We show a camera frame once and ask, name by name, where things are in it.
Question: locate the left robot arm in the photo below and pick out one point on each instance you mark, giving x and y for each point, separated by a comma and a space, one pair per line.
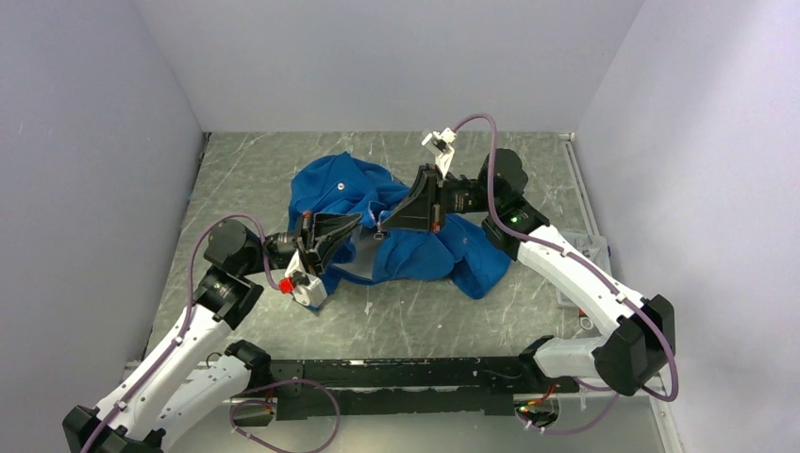
168, 393

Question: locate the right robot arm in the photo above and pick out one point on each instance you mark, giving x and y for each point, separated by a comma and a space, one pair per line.
636, 339

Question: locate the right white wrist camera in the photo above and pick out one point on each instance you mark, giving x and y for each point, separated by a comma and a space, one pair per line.
441, 145

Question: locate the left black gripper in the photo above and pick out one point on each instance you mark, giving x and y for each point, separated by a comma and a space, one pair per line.
329, 228

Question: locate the blue zip jacket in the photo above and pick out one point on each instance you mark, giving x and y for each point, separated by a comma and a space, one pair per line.
342, 184

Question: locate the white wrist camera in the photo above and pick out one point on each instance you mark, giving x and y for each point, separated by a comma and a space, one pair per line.
302, 285
441, 145

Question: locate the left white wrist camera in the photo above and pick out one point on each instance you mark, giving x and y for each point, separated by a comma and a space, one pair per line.
302, 285

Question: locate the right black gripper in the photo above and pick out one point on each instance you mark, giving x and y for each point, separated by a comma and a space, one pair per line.
426, 206

